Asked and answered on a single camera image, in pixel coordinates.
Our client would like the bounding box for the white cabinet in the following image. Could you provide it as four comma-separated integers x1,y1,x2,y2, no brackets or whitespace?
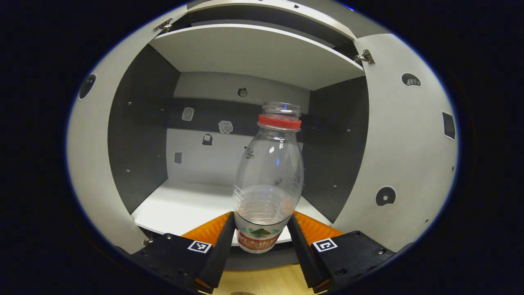
107,0,393,271

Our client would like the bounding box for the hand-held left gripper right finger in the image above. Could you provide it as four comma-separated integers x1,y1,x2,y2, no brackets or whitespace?
287,211,397,293

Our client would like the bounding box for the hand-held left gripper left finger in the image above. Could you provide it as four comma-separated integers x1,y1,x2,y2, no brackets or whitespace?
115,211,237,293

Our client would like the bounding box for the white cabinet drawer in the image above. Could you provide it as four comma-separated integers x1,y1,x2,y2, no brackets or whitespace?
186,0,391,39

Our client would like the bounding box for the clear plastic bottle red label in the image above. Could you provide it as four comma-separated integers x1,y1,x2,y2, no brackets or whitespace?
233,102,305,254

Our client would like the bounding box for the white cabinet shelf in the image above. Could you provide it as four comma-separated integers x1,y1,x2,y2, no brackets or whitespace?
149,23,365,91
131,179,333,246

